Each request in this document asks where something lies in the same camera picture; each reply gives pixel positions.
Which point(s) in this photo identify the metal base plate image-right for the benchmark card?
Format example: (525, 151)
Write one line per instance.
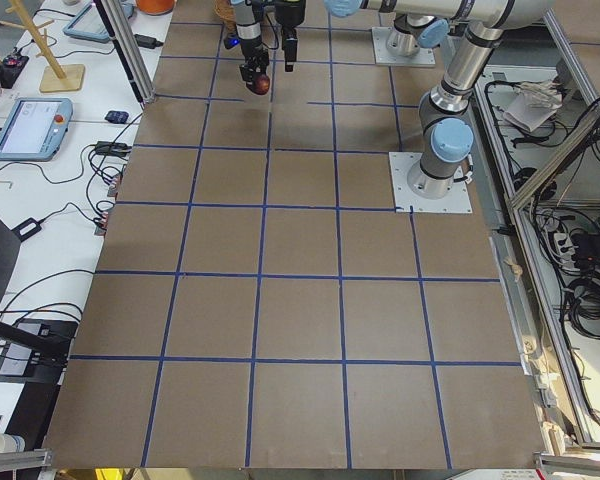
(415, 192)

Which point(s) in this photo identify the black laptop stand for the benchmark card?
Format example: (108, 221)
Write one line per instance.
(33, 350)

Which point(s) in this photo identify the blue teach pendant far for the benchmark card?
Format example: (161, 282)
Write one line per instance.
(87, 25)

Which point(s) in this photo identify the silver robot arm image-right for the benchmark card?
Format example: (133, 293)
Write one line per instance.
(448, 139)

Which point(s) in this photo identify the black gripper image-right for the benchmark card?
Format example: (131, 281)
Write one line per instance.
(254, 50)

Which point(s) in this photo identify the orange object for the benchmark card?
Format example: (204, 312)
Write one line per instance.
(155, 7)

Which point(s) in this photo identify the wooden stand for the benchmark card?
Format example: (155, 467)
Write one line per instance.
(56, 78)

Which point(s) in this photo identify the blue teach pendant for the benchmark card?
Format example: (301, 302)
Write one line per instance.
(87, 25)
(35, 129)

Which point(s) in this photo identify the dark red apple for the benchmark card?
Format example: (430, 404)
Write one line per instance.
(260, 85)

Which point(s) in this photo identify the metal base plate image-left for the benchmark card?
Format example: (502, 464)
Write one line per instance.
(394, 48)

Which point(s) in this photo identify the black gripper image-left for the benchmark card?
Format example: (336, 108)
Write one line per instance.
(289, 15)

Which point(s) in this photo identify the white power strip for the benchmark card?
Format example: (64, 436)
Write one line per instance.
(562, 246)

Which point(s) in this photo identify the blue teach pendant near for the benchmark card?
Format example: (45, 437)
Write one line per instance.
(35, 129)

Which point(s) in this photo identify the dark blue small device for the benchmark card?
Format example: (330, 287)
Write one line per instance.
(117, 117)

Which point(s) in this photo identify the woven wicker basket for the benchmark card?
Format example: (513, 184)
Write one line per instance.
(224, 10)

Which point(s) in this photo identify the aluminium frame post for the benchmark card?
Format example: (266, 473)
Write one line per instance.
(125, 45)

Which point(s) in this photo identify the crumpled white paper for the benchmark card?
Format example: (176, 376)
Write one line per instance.
(535, 103)

